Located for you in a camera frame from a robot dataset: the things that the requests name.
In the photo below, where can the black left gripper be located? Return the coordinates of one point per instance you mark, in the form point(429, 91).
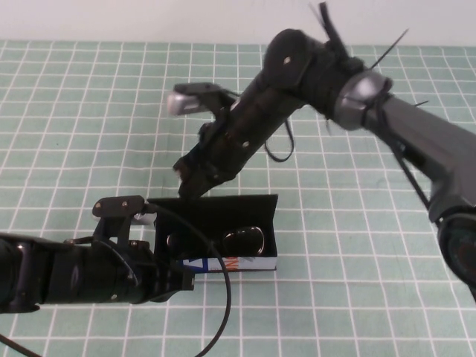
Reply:
point(152, 282)

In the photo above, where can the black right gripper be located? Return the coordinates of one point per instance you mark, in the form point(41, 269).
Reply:
point(223, 152)

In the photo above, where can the black printed glasses case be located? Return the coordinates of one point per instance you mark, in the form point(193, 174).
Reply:
point(241, 212)

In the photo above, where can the black framed glasses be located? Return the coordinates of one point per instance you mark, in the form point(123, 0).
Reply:
point(241, 241)

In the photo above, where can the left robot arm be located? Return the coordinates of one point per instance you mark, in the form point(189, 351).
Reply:
point(56, 271)

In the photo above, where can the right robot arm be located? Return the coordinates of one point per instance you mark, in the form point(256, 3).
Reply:
point(409, 122)

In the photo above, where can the green white checked tablecloth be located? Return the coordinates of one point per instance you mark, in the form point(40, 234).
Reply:
point(93, 111)

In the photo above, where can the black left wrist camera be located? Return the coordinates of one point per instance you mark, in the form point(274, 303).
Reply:
point(119, 204)

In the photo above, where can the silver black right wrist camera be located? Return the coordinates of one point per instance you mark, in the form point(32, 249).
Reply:
point(182, 104)

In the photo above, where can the black right camera bracket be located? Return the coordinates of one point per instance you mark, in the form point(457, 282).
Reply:
point(219, 100)

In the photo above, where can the black camera bracket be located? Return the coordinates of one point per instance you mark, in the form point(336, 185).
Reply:
point(111, 228)
point(219, 100)

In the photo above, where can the black left camera bracket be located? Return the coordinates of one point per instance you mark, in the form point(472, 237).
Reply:
point(111, 228)

